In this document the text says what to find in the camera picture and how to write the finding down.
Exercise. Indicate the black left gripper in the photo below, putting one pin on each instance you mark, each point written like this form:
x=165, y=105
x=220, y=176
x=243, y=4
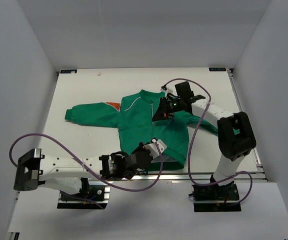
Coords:
x=140, y=148

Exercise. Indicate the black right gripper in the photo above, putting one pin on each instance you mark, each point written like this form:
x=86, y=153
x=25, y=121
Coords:
x=163, y=112

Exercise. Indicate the green kids varsity jacket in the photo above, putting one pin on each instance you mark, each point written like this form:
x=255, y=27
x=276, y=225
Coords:
x=133, y=119

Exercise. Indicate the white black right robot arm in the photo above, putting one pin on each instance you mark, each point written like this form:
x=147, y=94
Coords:
x=235, y=135

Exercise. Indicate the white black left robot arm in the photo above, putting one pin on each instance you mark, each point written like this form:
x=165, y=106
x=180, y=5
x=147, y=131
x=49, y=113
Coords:
x=35, y=169

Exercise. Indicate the dark label sticker right corner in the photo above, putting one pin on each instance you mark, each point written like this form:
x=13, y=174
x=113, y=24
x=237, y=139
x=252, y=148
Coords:
x=217, y=69

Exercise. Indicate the dark label sticker corner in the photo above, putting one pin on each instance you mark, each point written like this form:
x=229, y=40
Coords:
x=68, y=71
x=217, y=69

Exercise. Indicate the dark label sticker left corner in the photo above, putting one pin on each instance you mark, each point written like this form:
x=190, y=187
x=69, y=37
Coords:
x=68, y=71

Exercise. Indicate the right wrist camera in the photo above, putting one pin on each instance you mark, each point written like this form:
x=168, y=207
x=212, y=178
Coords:
x=165, y=89

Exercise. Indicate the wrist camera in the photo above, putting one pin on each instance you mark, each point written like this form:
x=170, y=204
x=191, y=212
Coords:
x=156, y=147
x=165, y=89

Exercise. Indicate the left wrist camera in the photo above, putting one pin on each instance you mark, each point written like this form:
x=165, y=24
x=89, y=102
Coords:
x=156, y=147

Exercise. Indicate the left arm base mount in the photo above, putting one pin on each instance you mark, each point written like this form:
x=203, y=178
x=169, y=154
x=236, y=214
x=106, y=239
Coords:
x=89, y=196

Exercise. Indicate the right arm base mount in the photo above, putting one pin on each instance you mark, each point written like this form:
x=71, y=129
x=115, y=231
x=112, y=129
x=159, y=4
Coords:
x=215, y=199

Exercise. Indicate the aluminium right side rail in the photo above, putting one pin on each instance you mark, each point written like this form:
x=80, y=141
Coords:
x=246, y=125

